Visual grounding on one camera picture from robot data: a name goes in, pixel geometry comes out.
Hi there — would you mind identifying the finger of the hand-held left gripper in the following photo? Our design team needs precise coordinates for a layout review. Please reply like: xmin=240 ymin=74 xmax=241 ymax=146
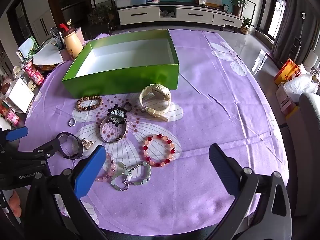
xmin=0 ymin=126 xmax=29 ymax=143
xmin=15 ymin=138 xmax=63 ymax=161

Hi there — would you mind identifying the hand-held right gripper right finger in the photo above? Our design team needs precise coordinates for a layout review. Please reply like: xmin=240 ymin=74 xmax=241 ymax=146
xmin=209 ymin=143 xmax=293 ymax=240

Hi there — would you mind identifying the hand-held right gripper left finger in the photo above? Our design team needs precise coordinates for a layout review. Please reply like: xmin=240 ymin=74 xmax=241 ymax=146
xmin=24 ymin=145 xmax=110 ymax=240

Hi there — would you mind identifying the pale pink bead bracelet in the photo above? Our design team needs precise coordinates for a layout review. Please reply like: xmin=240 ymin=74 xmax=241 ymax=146
xmin=95 ymin=152 xmax=118 ymax=183

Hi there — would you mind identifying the jade bracelet with chain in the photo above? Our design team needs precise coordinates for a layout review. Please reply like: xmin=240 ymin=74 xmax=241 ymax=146
xmin=110 ymin=161 xmax=152 ymax=192

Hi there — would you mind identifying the silver bangle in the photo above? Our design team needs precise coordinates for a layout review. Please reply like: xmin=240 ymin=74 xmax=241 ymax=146
xmin=99 ymin=116 xmax=128 ymax=144

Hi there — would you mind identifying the wooden bead bracelet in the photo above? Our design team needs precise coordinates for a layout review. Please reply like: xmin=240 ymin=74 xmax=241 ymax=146
xmin=76 ymin=95 xmax=103 ymax=112

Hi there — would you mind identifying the red and pink bead bracelet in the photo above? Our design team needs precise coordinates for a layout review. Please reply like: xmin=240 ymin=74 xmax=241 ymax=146
xmin=142 ymin=134 xmax=176 ymax=168

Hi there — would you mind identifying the green cardboard box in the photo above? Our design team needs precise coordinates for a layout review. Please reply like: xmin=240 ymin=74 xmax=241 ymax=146
xmin=62 ymin=29 xmax=180 ymax=99

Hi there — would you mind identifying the person's left hand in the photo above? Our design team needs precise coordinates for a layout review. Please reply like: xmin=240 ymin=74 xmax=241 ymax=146
xmin=9 ymin=189 xmax=25 ymax=218

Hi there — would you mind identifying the pink jar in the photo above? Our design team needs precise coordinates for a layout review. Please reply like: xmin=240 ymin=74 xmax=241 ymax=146
xmin=5 ymin=105 xmax=20 ymax=126

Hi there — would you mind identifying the white box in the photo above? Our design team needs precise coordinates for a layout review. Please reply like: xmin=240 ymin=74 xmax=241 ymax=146
xmin=7 ymin=77 xmax=35 ymax=113

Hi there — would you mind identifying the pink snack can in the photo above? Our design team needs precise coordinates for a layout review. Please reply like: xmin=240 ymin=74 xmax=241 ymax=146
xmin=32 ymin=69 xmax=45 ymax=85
xmin=24 ymin=62 xmax=38 ymax=77

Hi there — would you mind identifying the purple floral tablecloth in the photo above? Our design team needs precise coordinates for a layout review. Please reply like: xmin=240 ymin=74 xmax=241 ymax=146
xmin=19 ymin=29 xmax=287 ymax=233

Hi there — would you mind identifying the white folded paper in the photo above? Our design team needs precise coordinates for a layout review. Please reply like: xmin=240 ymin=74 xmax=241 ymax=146
xmin=32 ymin=44 xmax=66 ymax=65

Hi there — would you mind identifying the green and white packet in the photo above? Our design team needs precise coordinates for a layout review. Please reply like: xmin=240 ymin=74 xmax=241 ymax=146
xmin=17 ymin=36 xmax=38 ymax=61

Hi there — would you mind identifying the grey chair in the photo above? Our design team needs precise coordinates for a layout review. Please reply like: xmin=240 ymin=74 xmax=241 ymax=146
xmin=287 ymin=92 xmax=320 ymax=217

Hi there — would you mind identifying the remote control holder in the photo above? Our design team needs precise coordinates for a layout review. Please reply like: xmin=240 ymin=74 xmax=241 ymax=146
xmin=50 ymin=27 xmax=65 ymax=49

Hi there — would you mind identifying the cream wrist watch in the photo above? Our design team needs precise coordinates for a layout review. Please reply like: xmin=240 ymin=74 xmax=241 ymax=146
xmin=139 ymin=83 xmax=172 ymax=123

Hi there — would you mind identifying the cream ceramic jar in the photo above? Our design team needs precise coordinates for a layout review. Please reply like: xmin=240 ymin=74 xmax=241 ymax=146
xmin=59 ymin=19 xmax=84 ymax=60

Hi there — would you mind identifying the white stool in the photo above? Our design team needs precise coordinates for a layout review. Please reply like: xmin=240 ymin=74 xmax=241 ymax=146
xmin=252 ymin=49 xmax=268 ymax=75

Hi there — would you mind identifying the white plastic bag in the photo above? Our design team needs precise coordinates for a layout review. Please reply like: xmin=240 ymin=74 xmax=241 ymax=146
xmin=284 ymin=68 xmax=320 ymax=103

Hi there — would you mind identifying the yellow paper bag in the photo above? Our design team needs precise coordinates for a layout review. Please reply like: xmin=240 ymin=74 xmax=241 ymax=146
xmin=274 ymin=59 xmax=300 ymax=85

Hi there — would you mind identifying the pink box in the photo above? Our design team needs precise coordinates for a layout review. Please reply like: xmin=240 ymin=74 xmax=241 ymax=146
xmin=74 ymin=27 xmax=85 ymax=46

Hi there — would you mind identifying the small potted plant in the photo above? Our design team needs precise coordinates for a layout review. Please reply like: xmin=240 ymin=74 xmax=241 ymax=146
xmin=240 ymin=17 xmax=255 ymax=35

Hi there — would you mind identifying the leafy plant on stand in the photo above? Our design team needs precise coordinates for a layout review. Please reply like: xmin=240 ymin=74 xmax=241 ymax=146
xmin=88 ymin=4 xmax=116 ymax=29

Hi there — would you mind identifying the upright mop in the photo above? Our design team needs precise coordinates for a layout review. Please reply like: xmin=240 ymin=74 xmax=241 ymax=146
xmin=293 ymin=12 xmax=306 ymax=64

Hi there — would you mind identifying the white tv cabinet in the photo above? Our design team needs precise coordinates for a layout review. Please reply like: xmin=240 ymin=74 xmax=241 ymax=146
xmin=117 ymin=4 xmax=244 ymax=29

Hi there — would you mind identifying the tall potted plant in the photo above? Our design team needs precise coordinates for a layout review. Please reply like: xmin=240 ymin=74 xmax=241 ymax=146
xmin=229 ymin=0 xmax=248 ymax=17

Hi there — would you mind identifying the grey curtain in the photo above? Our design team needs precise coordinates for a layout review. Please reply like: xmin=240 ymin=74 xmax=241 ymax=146
xmin=272 ymin=0 xmax=312 ymax=65

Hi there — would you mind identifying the yellow box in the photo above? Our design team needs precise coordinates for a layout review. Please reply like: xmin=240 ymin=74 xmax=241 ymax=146
xmin=195 ymin=0 xmax=223 ymax=8

